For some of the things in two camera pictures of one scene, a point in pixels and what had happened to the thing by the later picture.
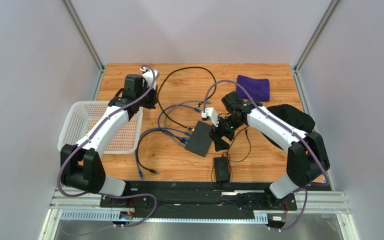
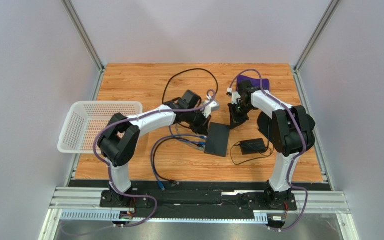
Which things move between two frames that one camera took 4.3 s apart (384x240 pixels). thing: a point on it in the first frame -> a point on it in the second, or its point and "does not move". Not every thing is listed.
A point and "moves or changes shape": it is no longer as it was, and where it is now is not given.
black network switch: [199, 139] moves or changes shape
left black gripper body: [149, 101] -> [197, 120]
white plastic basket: [79, 115] does not move
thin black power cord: [229, 161] -> [263, 157]
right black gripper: [223, 133] -> [237, 112]
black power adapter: [222, 170] -> [252, 146]
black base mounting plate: [199, 200] does not move
